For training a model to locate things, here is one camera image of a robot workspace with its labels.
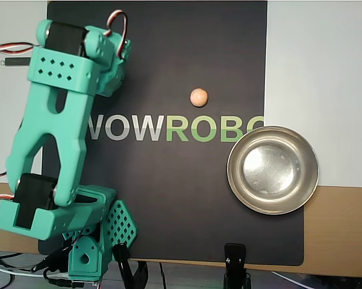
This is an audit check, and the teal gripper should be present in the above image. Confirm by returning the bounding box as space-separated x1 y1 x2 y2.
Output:
94 32 133 98

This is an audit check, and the wooden ball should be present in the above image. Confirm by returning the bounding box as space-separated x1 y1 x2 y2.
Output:
190 88 209 107

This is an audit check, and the metal bowl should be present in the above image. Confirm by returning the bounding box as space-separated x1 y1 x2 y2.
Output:
226 125 319 216

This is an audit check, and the black mat with WOWROBO print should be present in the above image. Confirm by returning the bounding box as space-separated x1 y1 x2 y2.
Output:
37 0 305 267

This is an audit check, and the black USB stick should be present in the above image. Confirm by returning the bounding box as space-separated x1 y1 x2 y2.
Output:
0 57 31 67

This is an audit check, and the black table clamp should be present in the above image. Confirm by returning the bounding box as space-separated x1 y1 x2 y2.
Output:
111 243 150 289
31 245 72 273

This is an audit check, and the black power plug cable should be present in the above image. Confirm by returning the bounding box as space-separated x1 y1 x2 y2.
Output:
43 269 76 288

